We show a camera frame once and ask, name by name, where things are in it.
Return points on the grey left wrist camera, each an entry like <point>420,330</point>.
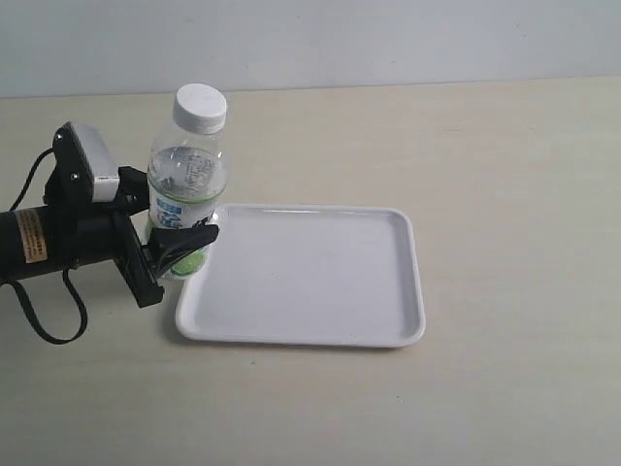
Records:
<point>85,173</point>

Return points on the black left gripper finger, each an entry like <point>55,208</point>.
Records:
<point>133,192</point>
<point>177,254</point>

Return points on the white bottle cap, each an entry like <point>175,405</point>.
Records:
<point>200,109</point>

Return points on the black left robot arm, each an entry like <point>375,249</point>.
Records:
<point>69,231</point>

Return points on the clear plastic lime drink bottle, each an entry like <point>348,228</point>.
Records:
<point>186,174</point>

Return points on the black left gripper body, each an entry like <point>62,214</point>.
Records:
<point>105,232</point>

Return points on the white rectangular plastic tray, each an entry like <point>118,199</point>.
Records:
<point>325,276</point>

